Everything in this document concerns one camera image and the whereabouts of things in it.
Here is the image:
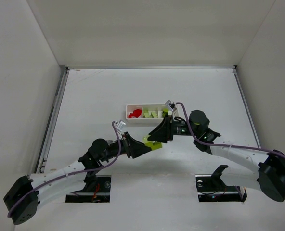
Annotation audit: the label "pale green square lego brick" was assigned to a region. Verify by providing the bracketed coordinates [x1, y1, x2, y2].
[142, 109, 150, 118]

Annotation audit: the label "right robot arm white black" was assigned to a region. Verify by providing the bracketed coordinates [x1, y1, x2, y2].
[147, 110, 285, 202]

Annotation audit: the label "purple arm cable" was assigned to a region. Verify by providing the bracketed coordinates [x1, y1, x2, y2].
[175, 102, 285, 196]
[7, 121, 124, 218]

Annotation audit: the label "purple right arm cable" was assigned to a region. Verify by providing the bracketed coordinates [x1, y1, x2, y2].
[175, 102, 285, 196]

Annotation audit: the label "aluminium frame rail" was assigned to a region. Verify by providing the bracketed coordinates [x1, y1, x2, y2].
[33, 65, 69, 173]
[232, 65, 270, 172]

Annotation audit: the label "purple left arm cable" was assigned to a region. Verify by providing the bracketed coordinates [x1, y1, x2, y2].
[7, 121, 124, 218]

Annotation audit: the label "white three-compartment tray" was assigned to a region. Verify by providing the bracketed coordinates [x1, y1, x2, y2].
[125, 104, 179, 126]

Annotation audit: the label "right aluminium frame rail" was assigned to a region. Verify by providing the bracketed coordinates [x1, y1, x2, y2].
[232, 65, 270, 172]

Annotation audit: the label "red round lego piece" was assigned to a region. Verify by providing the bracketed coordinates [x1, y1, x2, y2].
[128, 109, 142, 119]

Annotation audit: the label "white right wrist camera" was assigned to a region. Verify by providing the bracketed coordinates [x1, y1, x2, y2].
[165, 100, 177, 112]

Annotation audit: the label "left aluminium frame rail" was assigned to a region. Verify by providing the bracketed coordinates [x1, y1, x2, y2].
[33, 65, 69, 173]

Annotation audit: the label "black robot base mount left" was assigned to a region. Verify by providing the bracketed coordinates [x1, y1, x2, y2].
[65, 175, 112, 203]

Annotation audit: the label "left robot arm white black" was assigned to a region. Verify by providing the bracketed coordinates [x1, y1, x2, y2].
[3, 132, 152, 225]

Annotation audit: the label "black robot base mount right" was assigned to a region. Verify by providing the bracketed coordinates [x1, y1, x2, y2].
[195, 165, 247, 203]

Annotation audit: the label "small lime lego pieces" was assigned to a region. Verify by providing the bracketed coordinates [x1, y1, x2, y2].
[159, 108, 169, 118]

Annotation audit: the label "large lime green lego brick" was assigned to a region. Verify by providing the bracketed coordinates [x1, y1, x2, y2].
[150, 110, 158, 118]

